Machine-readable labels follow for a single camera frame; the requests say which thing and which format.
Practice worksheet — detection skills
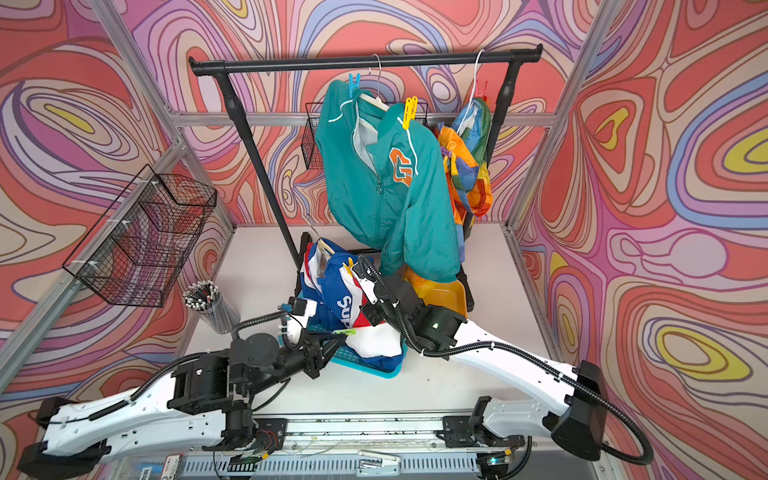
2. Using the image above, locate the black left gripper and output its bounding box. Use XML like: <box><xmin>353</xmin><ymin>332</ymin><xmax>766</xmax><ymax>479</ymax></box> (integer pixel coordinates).
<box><xmin>244</xmin><ymin>332</ymin><xmax>350</xmax><ymax>401</ymax></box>

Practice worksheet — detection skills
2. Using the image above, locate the green clothespin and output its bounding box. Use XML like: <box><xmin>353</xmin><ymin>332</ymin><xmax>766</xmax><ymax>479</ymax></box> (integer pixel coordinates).
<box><xmin>330</xmin><ymin>329</ymin><xmax>357</xmax><ymax>336</ymax></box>

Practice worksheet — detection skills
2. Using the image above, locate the blue white red jacket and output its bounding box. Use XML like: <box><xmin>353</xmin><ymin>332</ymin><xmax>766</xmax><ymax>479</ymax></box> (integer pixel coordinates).
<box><xmin>299</xmin><ymin>239</ymin><xmax>402</xmax><ymax>358</ymax></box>

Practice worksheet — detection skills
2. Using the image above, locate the wooden hanger gold hook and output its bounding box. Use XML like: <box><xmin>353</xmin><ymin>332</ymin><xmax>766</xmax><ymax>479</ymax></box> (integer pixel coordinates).
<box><xmin>306</xmin><ymin>219</ymin><xmax>336</xmax><ymax>256</ymax></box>

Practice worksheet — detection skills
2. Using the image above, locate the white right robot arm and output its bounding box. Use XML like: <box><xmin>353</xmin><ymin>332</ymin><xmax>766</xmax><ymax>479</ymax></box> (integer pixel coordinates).
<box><xmin>351</xmin><ymin>257</ymin><xmax>654</xmax><ymax>466</ymax></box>

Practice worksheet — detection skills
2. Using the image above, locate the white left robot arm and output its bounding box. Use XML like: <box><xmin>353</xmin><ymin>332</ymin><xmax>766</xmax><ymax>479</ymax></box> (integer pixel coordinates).
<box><xmin>17</xmin><ymin>298</ymin><xmax>346</xmax><ymax>479</ymax></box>

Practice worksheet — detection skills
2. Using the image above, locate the silver hook hanger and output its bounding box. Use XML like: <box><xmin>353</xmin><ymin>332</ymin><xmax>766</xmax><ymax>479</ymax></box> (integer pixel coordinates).
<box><xmin>359</xmin><ymin>54</ymin><xmax>389</xmax><ymax>112</ymax></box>

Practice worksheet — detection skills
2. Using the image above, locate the teal plastic basket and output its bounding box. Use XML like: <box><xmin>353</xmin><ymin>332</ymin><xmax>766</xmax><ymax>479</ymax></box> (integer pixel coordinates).
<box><xmin>288</xmin><ymin>327</ymin><xmax>408</xmax><ymax>379</ymax></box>

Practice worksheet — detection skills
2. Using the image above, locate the teal green jacket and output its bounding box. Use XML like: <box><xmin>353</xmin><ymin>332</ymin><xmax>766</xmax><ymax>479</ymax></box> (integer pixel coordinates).
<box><xmin>315</xmin><ymin>80</ymin><xmax>461</xmax><ymax>283</ymax></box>

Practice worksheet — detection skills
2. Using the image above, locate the yellow plastic tray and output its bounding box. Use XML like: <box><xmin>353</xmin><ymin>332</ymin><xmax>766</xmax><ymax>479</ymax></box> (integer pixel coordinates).
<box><xmin>403</xmin><ymin>267</ymin><xmax>468</xmax><ymax>316</ymax></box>

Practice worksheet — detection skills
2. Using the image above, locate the cup of pencils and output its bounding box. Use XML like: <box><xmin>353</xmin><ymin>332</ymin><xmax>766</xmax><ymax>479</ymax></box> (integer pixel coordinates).
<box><xmin>182</xmin><ymin>280</ymin><xmax>241</xmax><ymax>335</ymax></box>

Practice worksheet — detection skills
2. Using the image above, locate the multicolour patchwork jacket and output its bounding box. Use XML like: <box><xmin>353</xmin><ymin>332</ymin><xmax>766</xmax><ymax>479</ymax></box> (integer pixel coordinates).
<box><xmin>437</xmin><ymin>97</ymin><xmax>494</xmax><ymax>263</ymax></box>

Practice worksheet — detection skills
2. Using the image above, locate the blue clothespin on teal jacket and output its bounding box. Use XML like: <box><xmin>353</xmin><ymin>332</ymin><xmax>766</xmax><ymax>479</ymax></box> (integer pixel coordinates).
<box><xmin>348</xmin><ymin>73</ymin><xmax>361</xmax><ymax>98</ymax></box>

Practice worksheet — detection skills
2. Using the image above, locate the black clothes rack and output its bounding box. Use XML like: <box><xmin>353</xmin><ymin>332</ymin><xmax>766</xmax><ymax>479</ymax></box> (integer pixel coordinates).
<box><xmin>188</xmin><ymin>44</ymin><xmax>544</xmax><ymax>268</ymax></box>

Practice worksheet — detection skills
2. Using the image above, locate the small black wire basket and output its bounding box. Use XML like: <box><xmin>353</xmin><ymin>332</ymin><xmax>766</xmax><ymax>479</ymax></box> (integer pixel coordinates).
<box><xmin>301</xmin><ymin>102</ymin><xmax>323</xmax><ymax>171</ymax></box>

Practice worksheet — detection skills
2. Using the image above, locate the white wire hanger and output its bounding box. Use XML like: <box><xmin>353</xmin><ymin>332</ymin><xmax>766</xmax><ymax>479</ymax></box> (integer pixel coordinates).
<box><xmin>456</xmin><ymin>48</ymin><xmax>485</xmax><ymax>134</ymax></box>

